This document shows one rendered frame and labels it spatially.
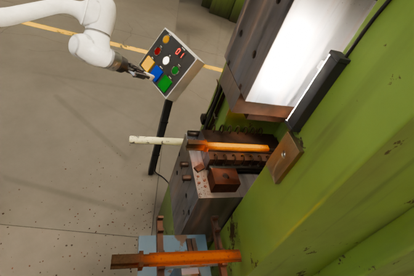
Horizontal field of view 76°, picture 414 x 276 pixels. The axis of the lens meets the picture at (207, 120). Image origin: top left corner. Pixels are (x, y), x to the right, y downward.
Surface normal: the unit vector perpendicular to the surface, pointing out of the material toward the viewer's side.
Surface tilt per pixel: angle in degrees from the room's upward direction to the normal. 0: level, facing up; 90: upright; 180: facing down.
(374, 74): 90
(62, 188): 0
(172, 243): 0
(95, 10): 47
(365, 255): 90
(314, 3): 90
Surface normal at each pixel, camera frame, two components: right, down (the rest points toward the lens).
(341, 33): 0.20, 0.69
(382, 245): -0.94, -0.07
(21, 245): 0.29, -0.73
